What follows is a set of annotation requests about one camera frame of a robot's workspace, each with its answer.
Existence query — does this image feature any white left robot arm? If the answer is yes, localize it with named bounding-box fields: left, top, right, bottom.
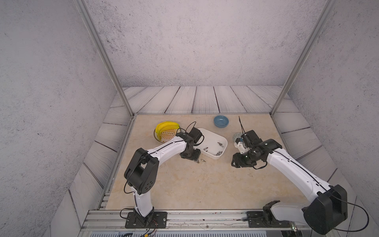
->
left=124, top=137, right=201, bottom=218

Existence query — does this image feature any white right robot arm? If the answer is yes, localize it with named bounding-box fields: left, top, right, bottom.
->
left=231, top=148, right=348, bottom=235

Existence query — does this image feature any white plastic storage box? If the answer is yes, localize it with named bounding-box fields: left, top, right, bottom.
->
left=196, top=128, right=228, bottom=160

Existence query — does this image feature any sunburst patterned plate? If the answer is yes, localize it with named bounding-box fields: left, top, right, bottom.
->
left=153, top=121, right=182, bottom=144

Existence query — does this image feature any yellow banana bunch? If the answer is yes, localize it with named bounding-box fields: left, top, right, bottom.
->
left=155, top=121, right=181, bottom=141

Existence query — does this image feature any blue ceramic bowl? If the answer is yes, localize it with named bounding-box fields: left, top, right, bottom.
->
left=213, top=115, right=229, bottom=128

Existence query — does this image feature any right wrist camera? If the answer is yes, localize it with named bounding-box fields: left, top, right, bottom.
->
left=241, top=130, right=262, bottom=149

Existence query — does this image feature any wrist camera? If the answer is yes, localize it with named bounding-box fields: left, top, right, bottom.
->
left=189, top=127, right=204, bottom=146
left=241, top=130, right=262, bottom=149

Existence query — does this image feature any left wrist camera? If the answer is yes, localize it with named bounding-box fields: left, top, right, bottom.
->
left=189, top=127, right=204, bottom=146

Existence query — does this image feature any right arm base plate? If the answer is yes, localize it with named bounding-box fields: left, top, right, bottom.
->
left=244, top=211, right=291, bottom=228

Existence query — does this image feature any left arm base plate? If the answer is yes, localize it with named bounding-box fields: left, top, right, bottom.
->
left=125, top=210, right=167, bottom=229

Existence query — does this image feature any aluminium front rail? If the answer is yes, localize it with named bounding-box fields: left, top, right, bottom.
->
left=79, top=209, right=319, bottom=237

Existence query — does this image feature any aluminium frame post right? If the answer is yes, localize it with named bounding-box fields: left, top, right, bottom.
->
left=270, top=0, right=337, bottom=118

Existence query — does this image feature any aluminium frame post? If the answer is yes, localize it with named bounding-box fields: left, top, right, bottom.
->
left=270, top=0, right=337, bottom=118
left=74, top=0, right=134, bottom=117

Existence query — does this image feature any aluminium frame post left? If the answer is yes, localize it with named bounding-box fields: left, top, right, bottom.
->
left=74, top=0, right=134, bottom=117

